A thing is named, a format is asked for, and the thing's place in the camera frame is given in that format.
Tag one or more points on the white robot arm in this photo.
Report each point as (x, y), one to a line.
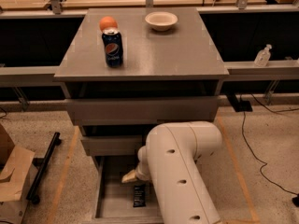
(168, 162)

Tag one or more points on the grey long bench rail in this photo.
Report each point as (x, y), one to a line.
(43, 76)

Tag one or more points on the orange fruit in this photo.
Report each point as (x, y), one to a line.
(107, 22)

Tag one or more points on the brown cardboard box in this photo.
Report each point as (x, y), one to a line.
(16, 177)

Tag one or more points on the black metal bar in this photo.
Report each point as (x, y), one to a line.
(41, 164)

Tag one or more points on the grey open bottom drawer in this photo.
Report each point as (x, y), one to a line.
(114, 200)

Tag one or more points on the clear sanitizer bottle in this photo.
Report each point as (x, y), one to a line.
(263, 56)

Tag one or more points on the blue pepsi can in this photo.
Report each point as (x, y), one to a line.
(113, 47)

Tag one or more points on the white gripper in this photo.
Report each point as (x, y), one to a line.
(141, 169)

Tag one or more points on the grey drawer cabinet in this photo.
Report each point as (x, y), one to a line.
(181, 62)

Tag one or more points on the white paper bowl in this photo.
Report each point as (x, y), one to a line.
(161, 21)

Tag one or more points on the grey middle drawer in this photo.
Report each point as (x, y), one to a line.
(112, 145)

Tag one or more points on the grey top drawer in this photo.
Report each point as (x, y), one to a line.
(141, 110)

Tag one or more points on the dark blue rxbar wrapper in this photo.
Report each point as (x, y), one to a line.
(139, 196)

